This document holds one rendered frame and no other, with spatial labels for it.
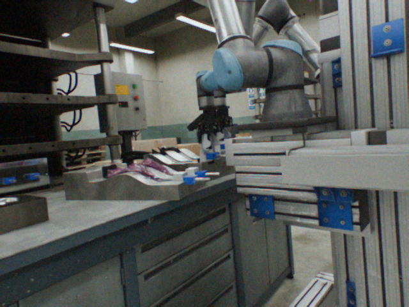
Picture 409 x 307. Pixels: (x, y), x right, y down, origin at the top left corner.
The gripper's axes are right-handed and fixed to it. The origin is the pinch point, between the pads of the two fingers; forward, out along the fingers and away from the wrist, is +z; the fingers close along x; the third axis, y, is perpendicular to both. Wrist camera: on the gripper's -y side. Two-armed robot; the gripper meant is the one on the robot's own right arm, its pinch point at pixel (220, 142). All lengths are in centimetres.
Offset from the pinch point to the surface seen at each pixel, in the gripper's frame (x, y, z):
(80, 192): -76, -14, 12
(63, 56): -46, -69, -56
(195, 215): -45, 16, 27
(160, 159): -36.0, -11.3, 4.4
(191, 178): -57, 26, 9
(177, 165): -36.1, 0.3, 7.5
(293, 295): 28, 24, 95
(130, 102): 0, -73, -31
